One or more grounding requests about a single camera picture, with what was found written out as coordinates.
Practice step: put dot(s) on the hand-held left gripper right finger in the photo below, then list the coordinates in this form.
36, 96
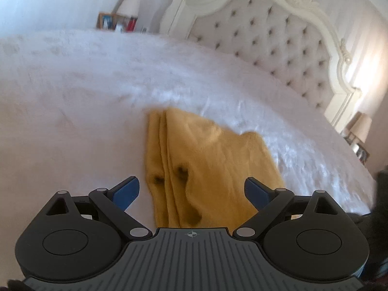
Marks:
257, 192

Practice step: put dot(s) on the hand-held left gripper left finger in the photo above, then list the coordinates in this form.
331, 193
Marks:
127, 192

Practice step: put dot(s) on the yellow knit garment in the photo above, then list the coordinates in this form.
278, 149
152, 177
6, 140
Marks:
212, 163

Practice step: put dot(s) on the white fluffy blanket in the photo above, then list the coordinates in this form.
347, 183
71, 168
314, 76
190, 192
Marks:
75, 112

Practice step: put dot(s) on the cream table lamp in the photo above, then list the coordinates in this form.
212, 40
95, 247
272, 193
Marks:
129, 4
361, 127

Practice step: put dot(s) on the cream tufted headboard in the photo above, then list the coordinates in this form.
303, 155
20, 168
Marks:
257, 30

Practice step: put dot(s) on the red container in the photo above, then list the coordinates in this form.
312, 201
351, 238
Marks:
131, 25

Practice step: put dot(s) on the left nightstand items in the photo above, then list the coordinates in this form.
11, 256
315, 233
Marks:
105, 21

